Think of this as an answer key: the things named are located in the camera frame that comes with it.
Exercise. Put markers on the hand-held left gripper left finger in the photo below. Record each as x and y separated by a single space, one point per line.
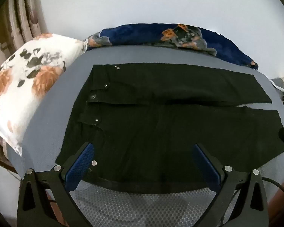
81 160

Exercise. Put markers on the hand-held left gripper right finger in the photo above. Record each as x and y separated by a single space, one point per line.
204 160

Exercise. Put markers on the black pants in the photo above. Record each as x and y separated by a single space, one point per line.
156 123

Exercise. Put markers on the grey bed mattress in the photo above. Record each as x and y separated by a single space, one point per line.
49 123

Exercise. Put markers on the white floral pillow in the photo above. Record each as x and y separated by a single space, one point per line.
26 87

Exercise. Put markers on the navy floral pillow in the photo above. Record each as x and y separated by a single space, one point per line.
137 34

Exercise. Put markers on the beige patterned curtain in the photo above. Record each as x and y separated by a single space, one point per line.
16 16

